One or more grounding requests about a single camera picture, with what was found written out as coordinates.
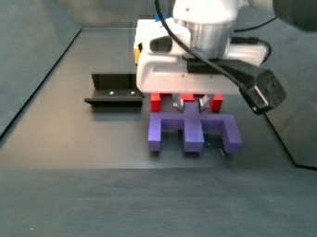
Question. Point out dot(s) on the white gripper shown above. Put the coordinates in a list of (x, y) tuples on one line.
[(162, 71)]

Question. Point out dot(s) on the purple comb-shaped block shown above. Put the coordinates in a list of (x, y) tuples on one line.
[(194, 123)]

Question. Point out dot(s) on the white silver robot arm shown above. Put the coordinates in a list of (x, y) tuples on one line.
[(186, 56)]

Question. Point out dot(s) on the black angled fixture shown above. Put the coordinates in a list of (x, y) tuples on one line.
[(115, 90)]

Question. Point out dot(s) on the yellow slotted board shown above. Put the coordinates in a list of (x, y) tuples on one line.
[(151, 39)]

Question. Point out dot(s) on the red comb-shaped block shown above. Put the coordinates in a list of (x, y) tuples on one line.
[(155, 99)]

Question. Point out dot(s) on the blue bar block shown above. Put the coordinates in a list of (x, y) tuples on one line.
[(161, 16)]

